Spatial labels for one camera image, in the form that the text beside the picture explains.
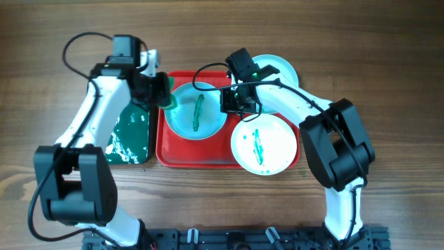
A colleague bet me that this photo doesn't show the green tray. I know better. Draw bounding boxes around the green tray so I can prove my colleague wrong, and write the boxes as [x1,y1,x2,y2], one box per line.
[105,103,149,165]

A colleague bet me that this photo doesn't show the red tray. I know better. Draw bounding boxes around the red tray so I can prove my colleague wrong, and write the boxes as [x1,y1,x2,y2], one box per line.
[155,71,300,169]

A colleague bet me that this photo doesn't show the green sponge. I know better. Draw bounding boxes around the green sponge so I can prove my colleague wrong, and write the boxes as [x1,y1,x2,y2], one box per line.
[159,77,178,110]

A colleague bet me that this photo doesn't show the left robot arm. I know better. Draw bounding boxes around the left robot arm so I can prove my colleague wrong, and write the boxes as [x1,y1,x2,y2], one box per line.
[27,35,173,249]

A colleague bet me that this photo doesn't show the black aluminium base frame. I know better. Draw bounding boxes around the black aluminium base frame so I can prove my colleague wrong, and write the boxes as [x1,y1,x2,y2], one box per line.
[82,226,391,250]

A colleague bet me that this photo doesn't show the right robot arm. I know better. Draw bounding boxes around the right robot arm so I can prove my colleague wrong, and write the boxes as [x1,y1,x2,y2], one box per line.
[221,48,375,245]

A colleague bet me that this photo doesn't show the white plate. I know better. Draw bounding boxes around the white plate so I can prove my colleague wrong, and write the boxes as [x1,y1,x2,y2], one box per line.
[251,53,300,115]
[164,82,228,140]
[230,114,298,176]

